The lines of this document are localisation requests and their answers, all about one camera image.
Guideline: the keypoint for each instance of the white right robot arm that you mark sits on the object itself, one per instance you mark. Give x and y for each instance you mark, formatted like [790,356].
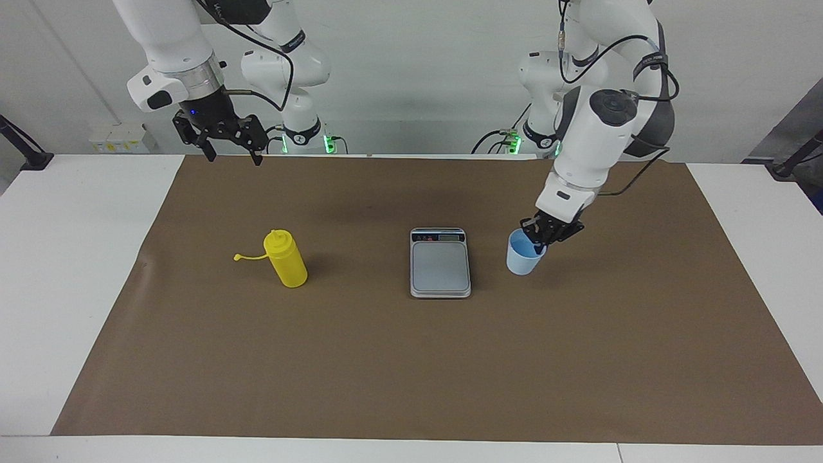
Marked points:
[167,38]

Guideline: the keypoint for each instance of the yellow squeeze bottle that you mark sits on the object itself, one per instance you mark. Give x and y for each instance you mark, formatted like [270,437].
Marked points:
[289,267]

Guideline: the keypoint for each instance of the black clamp stand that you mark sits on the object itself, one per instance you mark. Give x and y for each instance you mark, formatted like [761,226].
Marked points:
[35,159]
[786,168]

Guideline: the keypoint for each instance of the silver digital kitchen scale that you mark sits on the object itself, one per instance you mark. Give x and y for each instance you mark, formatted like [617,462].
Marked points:
[440,270]

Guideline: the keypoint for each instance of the blue object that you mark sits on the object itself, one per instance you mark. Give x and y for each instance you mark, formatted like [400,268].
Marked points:
[819,200]

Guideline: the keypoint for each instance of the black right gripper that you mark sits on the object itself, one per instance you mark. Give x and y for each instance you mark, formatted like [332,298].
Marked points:
[207,109]

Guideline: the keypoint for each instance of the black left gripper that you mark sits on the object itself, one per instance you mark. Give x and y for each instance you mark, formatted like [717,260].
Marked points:
[556,224]

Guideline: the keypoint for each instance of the white wall outlet box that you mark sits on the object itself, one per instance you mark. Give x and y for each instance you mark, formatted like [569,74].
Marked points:
[119,141]

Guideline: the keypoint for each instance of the light blue plastic cup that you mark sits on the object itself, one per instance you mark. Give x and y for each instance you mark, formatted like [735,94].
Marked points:
[522,263]

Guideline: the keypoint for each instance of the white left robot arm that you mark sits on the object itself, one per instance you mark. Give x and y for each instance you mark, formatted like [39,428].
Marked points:
[591,141]

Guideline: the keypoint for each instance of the brown paper table mat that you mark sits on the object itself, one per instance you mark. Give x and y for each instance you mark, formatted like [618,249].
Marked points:
[386,360]

